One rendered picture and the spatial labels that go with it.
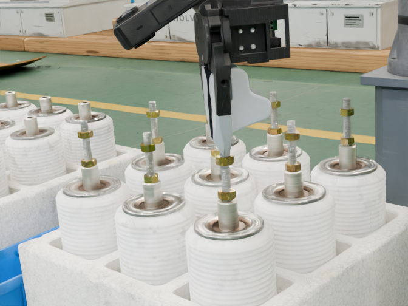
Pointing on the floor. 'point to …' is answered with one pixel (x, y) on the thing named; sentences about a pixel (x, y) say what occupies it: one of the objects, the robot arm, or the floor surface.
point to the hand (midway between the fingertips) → (217, 142)
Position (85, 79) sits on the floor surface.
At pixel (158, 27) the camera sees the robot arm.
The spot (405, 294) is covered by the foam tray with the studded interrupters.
